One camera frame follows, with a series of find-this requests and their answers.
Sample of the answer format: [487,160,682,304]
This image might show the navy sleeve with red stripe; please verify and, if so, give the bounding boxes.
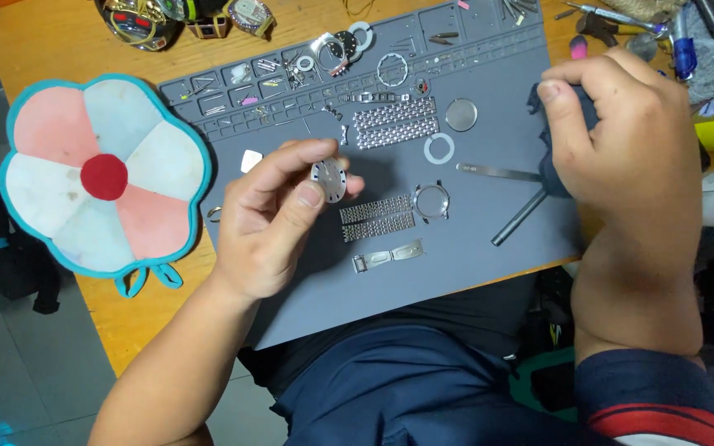
[573,349,714,446]

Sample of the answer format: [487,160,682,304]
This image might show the polished steel case part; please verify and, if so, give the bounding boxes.
[309,31,350,78]

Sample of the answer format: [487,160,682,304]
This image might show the bunch of steel tools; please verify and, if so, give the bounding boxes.
[498,0,541,27]

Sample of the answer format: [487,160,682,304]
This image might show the person's right hand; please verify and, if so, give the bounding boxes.
[536,47,704,262]

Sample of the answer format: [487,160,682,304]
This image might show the person's left hand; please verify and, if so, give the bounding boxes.
[213,138,365,304]

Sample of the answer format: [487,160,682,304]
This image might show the short steel bracelet strip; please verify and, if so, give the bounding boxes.
[341,211,417,243]
[339,194,414,225]

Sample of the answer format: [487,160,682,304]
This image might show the empty steel watch case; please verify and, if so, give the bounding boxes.
[411,180,451,224]

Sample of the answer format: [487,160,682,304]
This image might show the dark blue cloth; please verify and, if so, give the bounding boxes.
[527,81,601,200]

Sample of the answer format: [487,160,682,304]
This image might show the blue-capped bottle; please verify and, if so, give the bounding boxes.
[672,5,699,82]

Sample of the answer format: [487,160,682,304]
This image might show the grey silicone work mat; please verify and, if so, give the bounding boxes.
[157,0,585,351]

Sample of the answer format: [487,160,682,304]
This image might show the long steel bracelet strip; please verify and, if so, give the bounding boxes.
[352,97,437,130]
[356,116,441,151]

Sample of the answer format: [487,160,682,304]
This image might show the white plastic ring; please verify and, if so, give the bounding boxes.
[423,132,456,166]

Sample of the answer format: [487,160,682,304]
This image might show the round watch crystal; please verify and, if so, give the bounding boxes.
[445,98,479,133]

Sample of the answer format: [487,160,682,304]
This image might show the brown square watch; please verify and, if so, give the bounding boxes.
[182,0,231,40]

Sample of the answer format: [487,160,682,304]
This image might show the steel tweezers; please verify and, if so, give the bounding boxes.
[455,162,544,184]

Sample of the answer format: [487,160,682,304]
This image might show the silver hand tool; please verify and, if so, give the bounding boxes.
[560,0,669,37]

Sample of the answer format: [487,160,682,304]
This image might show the silver watch dial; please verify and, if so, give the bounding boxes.
[310,157,348,204]

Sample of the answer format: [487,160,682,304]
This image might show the toothed steel bezel ring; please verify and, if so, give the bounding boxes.
[376,52,409,88]

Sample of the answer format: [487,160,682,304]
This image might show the grey metal pen tool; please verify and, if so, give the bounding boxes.
[490,188,548,248]

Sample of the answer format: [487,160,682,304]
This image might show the white wide spacer ring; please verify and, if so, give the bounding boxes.
[347,20,375,53]

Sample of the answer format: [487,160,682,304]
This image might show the black watch dial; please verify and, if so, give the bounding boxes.
[335,29,362,63]

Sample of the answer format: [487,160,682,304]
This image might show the group of small metal pins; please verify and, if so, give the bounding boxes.
[177,52,324,125]

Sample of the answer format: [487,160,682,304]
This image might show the person's navy shorts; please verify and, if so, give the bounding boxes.
[269,325,618,446]

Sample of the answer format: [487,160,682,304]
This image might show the flower-shaped pink white pad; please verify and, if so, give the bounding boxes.
[0,72,213,299]

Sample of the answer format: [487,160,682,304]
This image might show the steel bracelet clasp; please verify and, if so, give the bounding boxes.
[351,238,425,274]

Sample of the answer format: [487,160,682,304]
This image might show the black bag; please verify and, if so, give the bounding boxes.
[0,182,63,318]

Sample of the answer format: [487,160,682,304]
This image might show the silver watch with pale dial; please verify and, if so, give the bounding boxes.
[227,0,277,38]

